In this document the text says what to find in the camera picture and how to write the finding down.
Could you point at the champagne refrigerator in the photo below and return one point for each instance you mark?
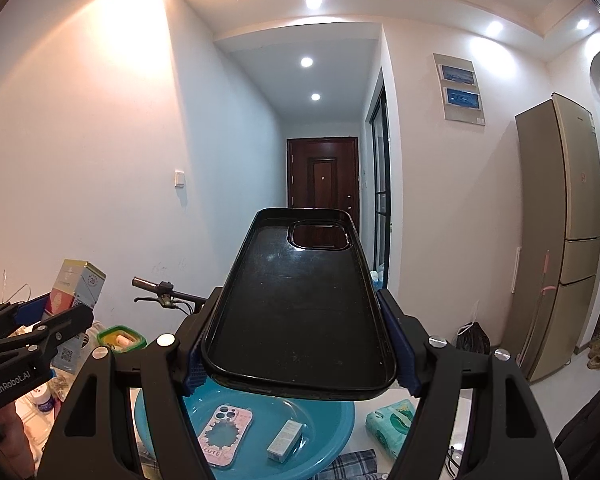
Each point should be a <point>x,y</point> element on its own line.
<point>555,235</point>

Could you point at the blue plaid cloth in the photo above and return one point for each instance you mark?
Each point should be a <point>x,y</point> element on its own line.
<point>350,465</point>

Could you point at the green tissue pack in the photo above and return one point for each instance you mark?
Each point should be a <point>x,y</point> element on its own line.
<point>392,427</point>

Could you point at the black phone case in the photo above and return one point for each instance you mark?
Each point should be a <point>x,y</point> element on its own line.
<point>300,320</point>

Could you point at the black trash bag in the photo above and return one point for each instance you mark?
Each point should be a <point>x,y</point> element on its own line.
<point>472,340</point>

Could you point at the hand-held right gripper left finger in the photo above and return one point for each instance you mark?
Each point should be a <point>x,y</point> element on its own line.
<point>195,370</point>

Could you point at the white light switch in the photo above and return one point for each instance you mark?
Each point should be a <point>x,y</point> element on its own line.
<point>179,178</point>

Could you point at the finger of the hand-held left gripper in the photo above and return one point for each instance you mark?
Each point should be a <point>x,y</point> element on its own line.
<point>60,327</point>
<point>30,310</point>

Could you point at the blue plastic basin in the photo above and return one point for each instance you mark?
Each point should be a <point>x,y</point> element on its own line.
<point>325,425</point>

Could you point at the colourful tall carton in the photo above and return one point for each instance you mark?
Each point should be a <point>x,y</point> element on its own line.
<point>80,280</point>

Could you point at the pink cartoon phone case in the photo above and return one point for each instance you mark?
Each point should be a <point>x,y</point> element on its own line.
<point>225,435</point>

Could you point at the dark cloth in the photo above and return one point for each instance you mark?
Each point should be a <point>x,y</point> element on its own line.
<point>590,435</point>

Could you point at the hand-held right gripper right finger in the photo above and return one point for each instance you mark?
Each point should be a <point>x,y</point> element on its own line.
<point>407,355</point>

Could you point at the black bicycle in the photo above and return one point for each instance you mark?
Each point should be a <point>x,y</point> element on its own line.
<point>165,292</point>

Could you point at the dark brown entrance door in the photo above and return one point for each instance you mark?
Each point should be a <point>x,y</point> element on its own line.
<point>322,175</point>

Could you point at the yellow container with green rim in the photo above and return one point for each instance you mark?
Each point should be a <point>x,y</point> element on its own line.
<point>122,340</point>

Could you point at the grey electrical panel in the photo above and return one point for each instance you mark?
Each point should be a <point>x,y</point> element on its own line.
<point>460,90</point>

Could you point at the white jar with blue label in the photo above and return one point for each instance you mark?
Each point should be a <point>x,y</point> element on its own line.
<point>42,399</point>

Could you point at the person's left hand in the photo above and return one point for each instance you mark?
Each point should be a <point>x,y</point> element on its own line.
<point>12,425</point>

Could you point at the black framed sliding glass door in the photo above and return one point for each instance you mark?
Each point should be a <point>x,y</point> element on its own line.
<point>380,185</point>

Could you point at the white printed carton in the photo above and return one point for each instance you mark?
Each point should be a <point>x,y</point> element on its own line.
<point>286,441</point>

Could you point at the pair of shoes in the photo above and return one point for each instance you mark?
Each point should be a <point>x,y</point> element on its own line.
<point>599,357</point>

